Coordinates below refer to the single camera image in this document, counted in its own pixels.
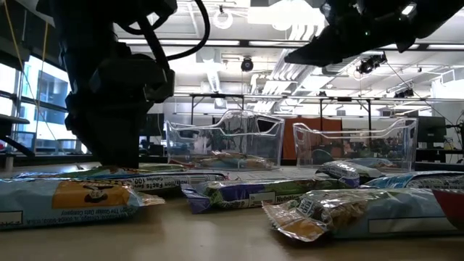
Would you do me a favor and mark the clear brown granola bar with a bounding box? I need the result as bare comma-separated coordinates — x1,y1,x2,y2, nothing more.
170,150,276,170

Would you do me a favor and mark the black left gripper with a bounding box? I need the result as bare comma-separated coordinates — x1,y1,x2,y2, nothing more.
63,46,176,169

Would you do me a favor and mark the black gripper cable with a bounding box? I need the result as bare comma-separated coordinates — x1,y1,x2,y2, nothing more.
119,0,212,63

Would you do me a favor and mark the grey woven table mat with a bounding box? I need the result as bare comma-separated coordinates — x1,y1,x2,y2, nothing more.
224,167,327,181

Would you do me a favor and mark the black table bracket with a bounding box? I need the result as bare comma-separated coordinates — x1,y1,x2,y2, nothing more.
0,113,37,157

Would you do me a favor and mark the black computer monitor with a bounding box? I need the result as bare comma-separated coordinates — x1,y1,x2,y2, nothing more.
415,115,447,144
141,112,166,138

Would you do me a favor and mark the light blue clear-end granola bar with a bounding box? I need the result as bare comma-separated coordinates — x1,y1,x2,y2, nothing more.
261,187,464,243

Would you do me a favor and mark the orange partition panel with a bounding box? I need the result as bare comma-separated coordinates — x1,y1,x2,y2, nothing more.
282,117,343,160

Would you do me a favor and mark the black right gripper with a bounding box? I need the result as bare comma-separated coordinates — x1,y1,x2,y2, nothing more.
283,0,418,68

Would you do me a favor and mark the white coiled cable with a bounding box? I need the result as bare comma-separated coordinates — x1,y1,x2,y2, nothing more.
212,5,234,30

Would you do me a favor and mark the white nutrition-facts granola bar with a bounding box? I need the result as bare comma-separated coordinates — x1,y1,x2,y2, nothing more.
123,172,229,193

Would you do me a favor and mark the clear plastic bin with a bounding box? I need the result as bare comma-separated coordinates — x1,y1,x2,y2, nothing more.
292,117,419,173
165,109,286,171

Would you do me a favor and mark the silver purple granola bar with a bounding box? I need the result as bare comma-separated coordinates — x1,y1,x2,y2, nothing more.
315,159,386,189

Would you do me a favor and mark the purple green granola bar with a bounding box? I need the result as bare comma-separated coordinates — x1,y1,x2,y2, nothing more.
180,177,351,215

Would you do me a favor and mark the red granola bar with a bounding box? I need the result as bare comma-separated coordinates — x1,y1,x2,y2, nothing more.
431,188,464,232

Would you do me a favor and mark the yellow hanging cable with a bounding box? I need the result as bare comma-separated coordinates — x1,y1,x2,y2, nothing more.
2,0,50,154

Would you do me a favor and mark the light blue orange-label granola bar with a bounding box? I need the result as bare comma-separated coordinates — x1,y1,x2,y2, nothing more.
0,176,167,231

